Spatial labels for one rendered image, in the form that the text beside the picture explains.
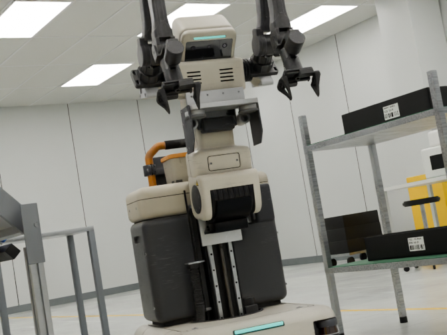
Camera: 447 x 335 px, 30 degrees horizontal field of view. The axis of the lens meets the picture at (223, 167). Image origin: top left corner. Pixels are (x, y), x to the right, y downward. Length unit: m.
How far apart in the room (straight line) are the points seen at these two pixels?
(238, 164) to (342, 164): 8.39
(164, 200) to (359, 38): 8.03
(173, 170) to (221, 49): 0.53
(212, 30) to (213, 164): 0.48
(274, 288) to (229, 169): 0.56
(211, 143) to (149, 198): 0.34
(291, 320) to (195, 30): 1.07
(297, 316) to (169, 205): 0.64
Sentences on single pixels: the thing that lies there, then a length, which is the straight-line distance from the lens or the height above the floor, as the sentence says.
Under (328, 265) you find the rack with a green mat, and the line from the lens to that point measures 4.08.
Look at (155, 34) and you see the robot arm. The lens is 2.76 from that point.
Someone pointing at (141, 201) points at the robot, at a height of 0.76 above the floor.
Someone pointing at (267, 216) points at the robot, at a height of 0.63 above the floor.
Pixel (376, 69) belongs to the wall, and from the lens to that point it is 10.78.
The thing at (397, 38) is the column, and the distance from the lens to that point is 9.78.
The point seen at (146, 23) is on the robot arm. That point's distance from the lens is 2.89.
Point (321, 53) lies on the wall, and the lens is 11.57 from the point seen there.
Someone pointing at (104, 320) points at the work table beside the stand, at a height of 0.16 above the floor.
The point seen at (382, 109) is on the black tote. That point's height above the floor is 1.03.
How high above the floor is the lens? 0.58
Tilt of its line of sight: 5 degrees up
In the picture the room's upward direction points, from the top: 9 degrees counter-clockwise
